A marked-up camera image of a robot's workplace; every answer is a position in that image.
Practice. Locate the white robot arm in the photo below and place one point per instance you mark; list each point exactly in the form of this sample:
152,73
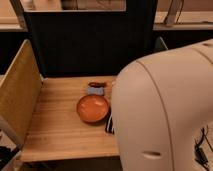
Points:
158,103

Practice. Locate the orange ceramic bowl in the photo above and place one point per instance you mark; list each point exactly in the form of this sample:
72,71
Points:
92,108

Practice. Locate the brown oval object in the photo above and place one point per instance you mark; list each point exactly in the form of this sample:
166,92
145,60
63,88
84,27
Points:
97,84

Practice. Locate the black white striped object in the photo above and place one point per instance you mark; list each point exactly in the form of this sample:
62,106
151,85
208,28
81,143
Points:
109,128

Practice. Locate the black back panel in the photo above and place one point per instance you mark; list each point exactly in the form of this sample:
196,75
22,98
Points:
91,43

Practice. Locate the wooden side panel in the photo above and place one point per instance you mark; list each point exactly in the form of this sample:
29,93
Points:
19,90

